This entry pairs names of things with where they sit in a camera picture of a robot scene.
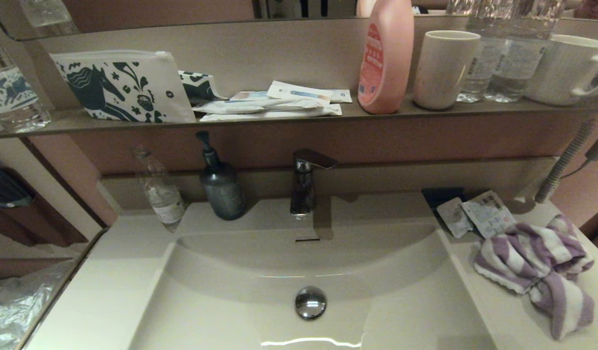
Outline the chrome sink faucet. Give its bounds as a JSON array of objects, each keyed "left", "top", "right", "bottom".
[{"left": 289, "top": 148, "right": 338, "bottom": 220}]

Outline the purple white striped towel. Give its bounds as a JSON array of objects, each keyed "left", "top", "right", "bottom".
[{"left": 473, "top": 214, "right": 596, "bottom": 341}]

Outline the flat white packet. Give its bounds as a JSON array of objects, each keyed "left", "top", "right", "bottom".
[{"left": 200, "top": 104, "right": 343, "bottom": 122}]

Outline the dark soap pump bottle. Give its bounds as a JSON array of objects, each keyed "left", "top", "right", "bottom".
[{"left": 196, "top": 130, "right": 247, "bottom": 221}]

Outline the white sachet blue print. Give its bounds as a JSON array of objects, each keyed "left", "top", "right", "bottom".
[{"left": 267, "top": 81, "right": 334, "bottom": 105}]

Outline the long white packet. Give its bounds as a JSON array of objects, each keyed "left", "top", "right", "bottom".
[{"left": 193, "top": 99, "right": 331, "bottom": 115}]

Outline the white sachet pink print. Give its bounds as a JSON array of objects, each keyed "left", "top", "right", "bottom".
[{"left": 229, "top": 91, "right": 271, "bottom": 103}]

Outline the chrome drain stopper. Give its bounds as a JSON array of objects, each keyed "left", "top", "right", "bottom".
[{"left": 294, "top": 286, "right": 327, "bottom": 321}]

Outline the small patterned pouch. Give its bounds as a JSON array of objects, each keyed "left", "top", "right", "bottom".
[{"left": 178, "top": 70, "right": 226, "bottom": 106}]

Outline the empty clear plastic bottle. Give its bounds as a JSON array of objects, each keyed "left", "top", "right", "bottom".
[{"left": 130, "top": 145, "right": 188, "bottom": 233}]

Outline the pink lotion bottle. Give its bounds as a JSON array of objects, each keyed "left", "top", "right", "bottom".
[{"left": 357, "top": 0, "right": 415, "bottom": 115}]

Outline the dark blue tray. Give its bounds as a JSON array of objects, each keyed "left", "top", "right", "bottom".
[{"left": 421, "top": 187, "right": 467, "bottom": 220}]

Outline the small grey sachet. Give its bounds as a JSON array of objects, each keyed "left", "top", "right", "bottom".
[{"left": 436, "top": 197, "right": 474, "bottom": 239}]

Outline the beige cup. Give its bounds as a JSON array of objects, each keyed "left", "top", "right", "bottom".
[{"left": 412, "top": 30, "right": 481, "bottom": 111}]

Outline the white horse print pouch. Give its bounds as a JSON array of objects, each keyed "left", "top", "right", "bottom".
[{"left": 49, "top": 50, "right": 197, "bottom": 123}]

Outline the white printed sachet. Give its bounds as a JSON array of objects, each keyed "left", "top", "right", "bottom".
[{"left": 461, "top": 190, "right": 517, "bottom": 239}]

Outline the clear plastic water bottle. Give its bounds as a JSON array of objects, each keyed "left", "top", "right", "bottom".
[
  {"left": 457, "top": 0, "right": 499, "bottom": 104},
  {"left": 483, "top": 0, "right": 562, "bottom": 104}
]

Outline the white ribbed mug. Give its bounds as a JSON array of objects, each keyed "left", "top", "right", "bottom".
[{"left": 525, "top": 34, "right": 598, "bottom": 106}]

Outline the dark blue object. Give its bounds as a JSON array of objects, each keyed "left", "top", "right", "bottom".
[{"left": 0, "top": 163, "right": 33, "bottom": 209}]

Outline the water bottle blue deer label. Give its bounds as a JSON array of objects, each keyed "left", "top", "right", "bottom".
[{"left": 0, "top": 22, "right": 52, "bottom": 134}]

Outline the clear plastic bag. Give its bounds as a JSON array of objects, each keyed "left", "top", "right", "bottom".
[{"left": 0, "top": 260, "right": 78, "bottom": 350}]

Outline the wall mirror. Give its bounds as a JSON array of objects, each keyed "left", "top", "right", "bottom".
[{"left": 0, "top": 0, "right": 598, "bottom": 42}]

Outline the brown wall shelf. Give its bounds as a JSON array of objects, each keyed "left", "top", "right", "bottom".
[{"left": 0, "top": 95, "right": 598, "bottom": 140}]

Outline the grey coiled hose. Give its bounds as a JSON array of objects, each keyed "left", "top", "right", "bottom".
[{"left": 534, "top": 119, "right": 596, "bottom": 205}]

